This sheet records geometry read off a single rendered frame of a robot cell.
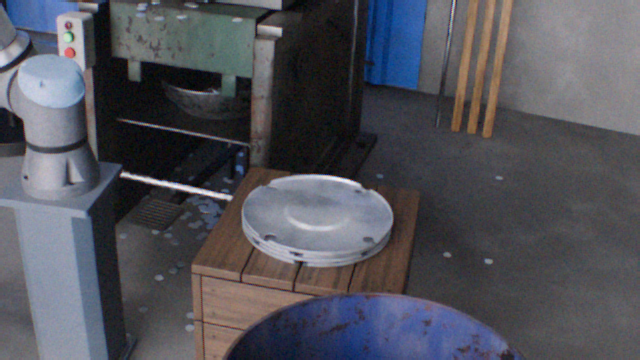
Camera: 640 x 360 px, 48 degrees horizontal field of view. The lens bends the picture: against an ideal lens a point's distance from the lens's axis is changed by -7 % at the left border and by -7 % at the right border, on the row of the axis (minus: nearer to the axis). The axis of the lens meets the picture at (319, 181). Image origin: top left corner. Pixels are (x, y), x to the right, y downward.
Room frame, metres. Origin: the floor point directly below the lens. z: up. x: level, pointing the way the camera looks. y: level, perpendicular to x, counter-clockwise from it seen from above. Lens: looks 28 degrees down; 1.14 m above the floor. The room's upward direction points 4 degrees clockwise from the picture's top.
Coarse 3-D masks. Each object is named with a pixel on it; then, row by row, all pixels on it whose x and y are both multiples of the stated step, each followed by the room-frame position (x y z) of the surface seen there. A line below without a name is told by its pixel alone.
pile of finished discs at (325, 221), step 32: (256, 192) 1.35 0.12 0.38; (288, 192) 1.36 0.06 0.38; (320, 192) 1.37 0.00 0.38; (352, 192) 1.38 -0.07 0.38; (256, 224) 1.23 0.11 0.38; (288, 224) 1.24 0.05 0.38; (320, 224) 1.24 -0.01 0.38; (352, 224) 1.26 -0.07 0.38; (384, 224) 1.26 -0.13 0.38; (288, 256) 1.15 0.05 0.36; (320, 256) 1.15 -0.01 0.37; (352, 256) 1.17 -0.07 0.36
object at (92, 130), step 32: (96, 0) 1.78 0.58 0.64; (96, 32) 1.75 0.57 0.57; (96, 64) 1.74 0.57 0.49; (160, 64) 2.08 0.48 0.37; (96, 96) 1.73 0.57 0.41; (128, 96) 1.88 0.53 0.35; (96, 128) 1.73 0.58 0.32; (128, 128) 1.88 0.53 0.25; (128, 160) 1.89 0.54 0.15; (160, 160) 2.07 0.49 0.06; (128, 192) 1.87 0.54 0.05
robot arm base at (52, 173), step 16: (32, 144) 1.17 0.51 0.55; (80, 144) 1.19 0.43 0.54; (32, 160) 1.16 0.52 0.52; (48, 160) 1.16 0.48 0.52; (64, 160) 1.17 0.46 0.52; (80, 160) 1.19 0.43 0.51; (96, 160) 1.24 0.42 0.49; (32, 176) 1.15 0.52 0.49; (48, 176) 1.15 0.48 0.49; (64, 176) 1.16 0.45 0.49; (80, 176) 1.17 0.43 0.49; (96, 176) 1.21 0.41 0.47; (32, 192) 1.15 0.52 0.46; (48, 192) 1.14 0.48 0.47; (64, 192) 1.15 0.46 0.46; (80, 192) 1.17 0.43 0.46
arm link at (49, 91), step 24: (24, 72) 1.18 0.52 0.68; (48, 72) 1.20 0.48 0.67; (72, 72) 1.21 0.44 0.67; (24, 96) 1.17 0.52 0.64; (48, 96) 1.16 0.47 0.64; (72, 96) 1.19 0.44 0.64; (24, 120) 1.18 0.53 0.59; (48, 120) 1.16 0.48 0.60; (72, 120) 1.18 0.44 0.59; (48, 144) 1.16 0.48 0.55
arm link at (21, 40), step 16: (0, 16) 1.25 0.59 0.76; (0, 32) 1.24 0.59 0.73; (16, 32) 1.29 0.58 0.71; (0, 48) 1.24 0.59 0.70; (16, 48) 1.26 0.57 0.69; (32, 48) 1.29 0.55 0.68; (0, 64) 1.23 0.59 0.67; (16, 64) 1.25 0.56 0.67; (0, 80) 1.24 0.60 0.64; (0, 96) 1.24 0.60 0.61
